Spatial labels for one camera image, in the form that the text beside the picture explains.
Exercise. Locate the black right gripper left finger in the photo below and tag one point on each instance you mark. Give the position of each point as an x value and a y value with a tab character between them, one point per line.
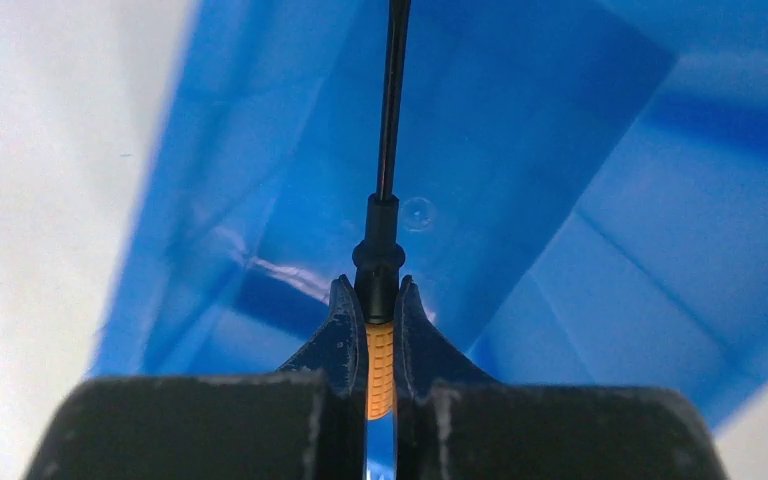
305	420

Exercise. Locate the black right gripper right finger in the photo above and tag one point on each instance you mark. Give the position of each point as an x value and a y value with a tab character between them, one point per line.
454	421

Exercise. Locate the orange black screwdriver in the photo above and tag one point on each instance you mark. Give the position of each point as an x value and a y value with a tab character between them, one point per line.
378	257

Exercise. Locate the blue plastic storage bin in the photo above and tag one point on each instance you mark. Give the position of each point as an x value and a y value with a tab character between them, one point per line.
583	186

